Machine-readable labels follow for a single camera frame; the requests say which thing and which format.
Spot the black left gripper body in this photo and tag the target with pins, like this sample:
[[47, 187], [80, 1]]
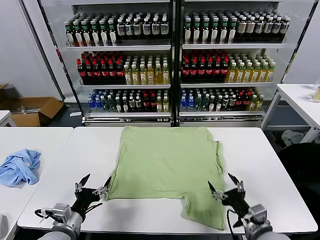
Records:
[[85, 198]]

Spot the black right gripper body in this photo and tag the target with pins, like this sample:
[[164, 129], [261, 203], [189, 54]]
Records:
[[236, 200]]

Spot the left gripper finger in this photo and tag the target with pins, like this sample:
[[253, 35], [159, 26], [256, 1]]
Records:
[[103, 190], [83, 180]]

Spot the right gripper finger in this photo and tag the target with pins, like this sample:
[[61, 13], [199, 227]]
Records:
[[238, 185], [217, 194]]

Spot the light green t-shirt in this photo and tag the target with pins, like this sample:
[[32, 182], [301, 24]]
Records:
[[162, 162]]

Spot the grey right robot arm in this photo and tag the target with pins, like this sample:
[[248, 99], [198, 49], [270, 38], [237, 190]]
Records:
[[262, 231]]

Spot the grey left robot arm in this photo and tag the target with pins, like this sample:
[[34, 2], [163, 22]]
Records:
[[70, 226]]

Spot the crumpled light blue shirt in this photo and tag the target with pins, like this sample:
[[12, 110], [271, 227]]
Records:
[[22, 167]]

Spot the small white paper scrap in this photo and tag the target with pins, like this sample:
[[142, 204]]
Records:
[[75, 114]]

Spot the large black rounded object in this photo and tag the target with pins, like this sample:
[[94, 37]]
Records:
[[305, 165]]

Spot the crumpled pale cloth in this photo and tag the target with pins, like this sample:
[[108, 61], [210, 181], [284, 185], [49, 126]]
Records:
[[292, 137]]

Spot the blue label water bottle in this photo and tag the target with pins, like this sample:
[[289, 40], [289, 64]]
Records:
[[191, 103], [91, 105], [98, 105], [183, 103]]

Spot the green-tint clear water bottle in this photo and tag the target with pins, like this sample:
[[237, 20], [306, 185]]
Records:
[[205, 103], [111, 105], [105, 105], [198, 103]]

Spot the open brown cardboard box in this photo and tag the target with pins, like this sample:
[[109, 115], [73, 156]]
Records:
[[50, 107]]

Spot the small dark drink bottle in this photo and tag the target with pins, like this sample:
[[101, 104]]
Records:
[[118, 105], [232, 102], [125, 105], [218, 105], [139, 103], [212, 105], [225, 102], [132, 103]]

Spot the small red-cap cola bottle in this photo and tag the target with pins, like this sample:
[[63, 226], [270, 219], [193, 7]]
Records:
[[146, 103], [239, 102], [246, 102], [153, 103]]

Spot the small yellow juice bottle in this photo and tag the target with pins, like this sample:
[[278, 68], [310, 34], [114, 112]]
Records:
[[259, 103], [165, 105], [159, 105], [252, 103]]

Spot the grey rounded object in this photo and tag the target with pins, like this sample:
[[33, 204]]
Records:
[[3, 225]]

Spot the grey metal rods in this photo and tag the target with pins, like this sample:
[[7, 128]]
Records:
[[30, 109]]

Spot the small white side table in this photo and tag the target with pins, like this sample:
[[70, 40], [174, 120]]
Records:
[[5, 116]]

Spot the white table with metal legs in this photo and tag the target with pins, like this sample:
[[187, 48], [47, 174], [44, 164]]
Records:
[[295, 95]]

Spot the clear plastic bag yellow contents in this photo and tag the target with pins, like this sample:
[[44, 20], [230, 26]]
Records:
[[316, 96]]

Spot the brown cardboard flap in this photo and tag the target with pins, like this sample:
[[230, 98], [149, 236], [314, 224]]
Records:
[[3, 90]]

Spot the green-cap dark tea bottle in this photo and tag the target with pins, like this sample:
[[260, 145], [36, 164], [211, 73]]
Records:
[[205, 33], [86, 37], [214, 33], [224, 33], [78, 37], [187, 33], [95, 37], [70, 37], [196, 33], [232, 33], [104, 37], [112, 37]]

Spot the white-cap dark-label drink bottle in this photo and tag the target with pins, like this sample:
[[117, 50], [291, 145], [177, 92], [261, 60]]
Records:
[[147, 29], [136, 29], [121, 30], [164, 29], [129, 30], [155, 29]]

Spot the white-cap pale-label tea bottle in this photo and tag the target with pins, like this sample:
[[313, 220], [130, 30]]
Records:
[[276, 28], [285, 28], [241, 28], [250, 28], [259, 28], [268, 28]]

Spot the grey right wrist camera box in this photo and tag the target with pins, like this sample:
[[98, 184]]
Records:
[[258, 212]]

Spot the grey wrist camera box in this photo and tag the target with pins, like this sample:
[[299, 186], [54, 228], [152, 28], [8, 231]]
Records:
[[61, 211], [258, 212]]

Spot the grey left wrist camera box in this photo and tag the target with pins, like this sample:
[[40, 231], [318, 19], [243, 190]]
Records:
[[61, 211]]

